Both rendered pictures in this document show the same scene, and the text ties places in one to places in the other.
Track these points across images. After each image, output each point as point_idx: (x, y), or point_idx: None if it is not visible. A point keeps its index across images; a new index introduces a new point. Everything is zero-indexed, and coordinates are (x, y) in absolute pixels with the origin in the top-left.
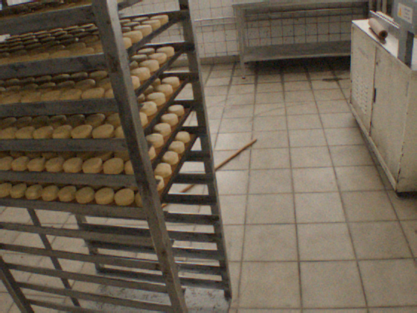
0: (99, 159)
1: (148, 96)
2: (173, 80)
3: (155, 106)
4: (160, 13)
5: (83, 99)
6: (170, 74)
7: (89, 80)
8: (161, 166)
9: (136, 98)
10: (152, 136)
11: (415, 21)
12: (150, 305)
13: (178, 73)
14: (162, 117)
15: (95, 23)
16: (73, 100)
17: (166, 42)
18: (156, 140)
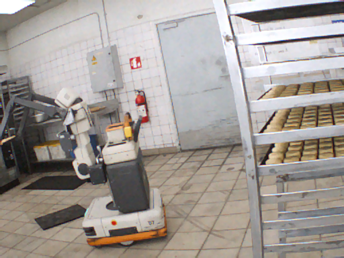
0: (307, 108)
1: (277, 91)
2: (262, 98)
3: (269, 91)
4: (254, 33)
5: (287, 58)
6: (269, 101)
7: (300, 59)
8: (281, 143)
9: (259, 63)
10: (280, 117)
11: None
12: (302, 211)
13: (260, 101)
14: (279, 124)
15: (328, 27)
16: (293, 58)
17: (261, 65)
18: (275, 116)
